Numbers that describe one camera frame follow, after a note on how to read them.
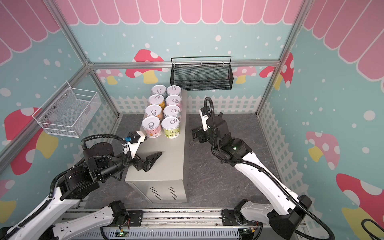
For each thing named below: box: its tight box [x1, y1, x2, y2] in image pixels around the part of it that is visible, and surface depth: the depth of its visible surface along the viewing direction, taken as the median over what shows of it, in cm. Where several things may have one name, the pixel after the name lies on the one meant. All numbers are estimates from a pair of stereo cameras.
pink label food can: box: [141, 116, 162, 139], surface depth 63 cm
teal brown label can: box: [166, 85, 182, 100], surface depth 77 cm
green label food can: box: [161, 116, 181, 139], surface depth 63 cm
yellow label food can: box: [148, 94, 166, 109], surface depth 73 cm
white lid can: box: [165, 94, 183, 108], surface depth 73 cm
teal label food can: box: [151, 84, 167, 97], surface depth 77 cm
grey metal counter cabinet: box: [125, 90, 188, 204], surface depth 59 cm
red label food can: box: [144, 104, 162, 118], surface depth 67 cm
